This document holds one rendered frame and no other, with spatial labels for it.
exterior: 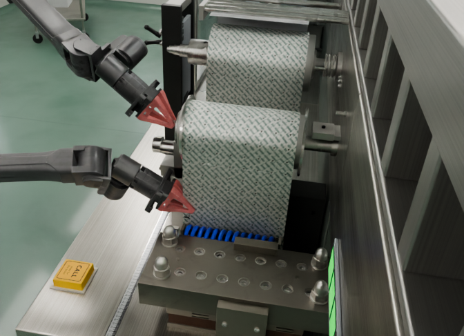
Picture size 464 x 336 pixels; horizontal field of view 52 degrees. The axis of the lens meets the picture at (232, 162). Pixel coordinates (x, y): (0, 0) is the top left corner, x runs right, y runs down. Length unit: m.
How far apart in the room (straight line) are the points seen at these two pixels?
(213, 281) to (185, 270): 0.07
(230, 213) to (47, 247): 1.75
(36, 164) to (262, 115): 0.48
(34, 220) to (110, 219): 1.57
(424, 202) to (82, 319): 0.86
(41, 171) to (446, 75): 0.84
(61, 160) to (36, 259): 1.64
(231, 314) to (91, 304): 0.34
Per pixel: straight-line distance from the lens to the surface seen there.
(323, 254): 1.03
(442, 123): 0.38
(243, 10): 1.19
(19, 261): 2.67
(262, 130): 0.98
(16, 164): 1.07
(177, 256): 1.05
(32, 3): 1.26
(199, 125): 0.99
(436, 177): 0.40
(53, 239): 2.75
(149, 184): 1.06
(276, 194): 1.03
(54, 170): 1.05
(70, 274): 1.19
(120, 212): 1.39
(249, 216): 1.08
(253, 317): 0.97
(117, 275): 1.21
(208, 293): 0.98
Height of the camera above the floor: 1.75
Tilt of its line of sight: 32 degrees down
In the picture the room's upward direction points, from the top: 3 degrees clockwise
